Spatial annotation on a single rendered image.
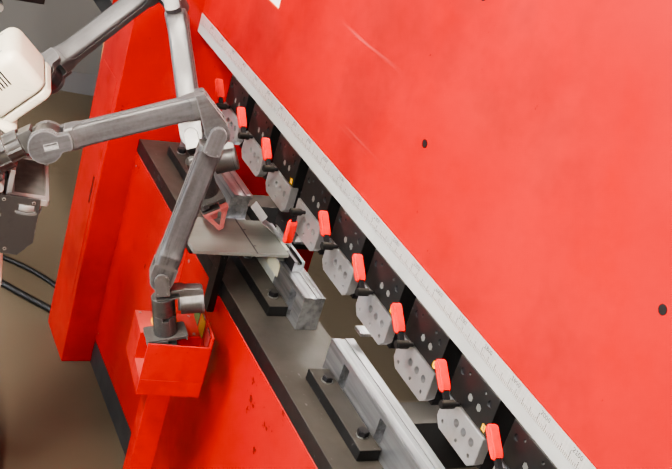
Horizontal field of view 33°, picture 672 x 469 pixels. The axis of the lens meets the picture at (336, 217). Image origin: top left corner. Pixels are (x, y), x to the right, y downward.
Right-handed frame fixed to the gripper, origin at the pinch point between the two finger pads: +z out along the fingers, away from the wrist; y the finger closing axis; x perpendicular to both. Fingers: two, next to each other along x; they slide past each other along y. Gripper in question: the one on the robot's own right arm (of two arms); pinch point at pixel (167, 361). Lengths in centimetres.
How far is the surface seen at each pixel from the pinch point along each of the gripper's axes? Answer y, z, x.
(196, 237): 11.5, -24.7, 16.5
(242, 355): 18.1, -1.5, -4.6
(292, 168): 37, -40, 19
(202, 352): 8.1, -4.6, -4.9
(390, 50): 52, -81, -9
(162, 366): -1.9, -2.3, -4.9
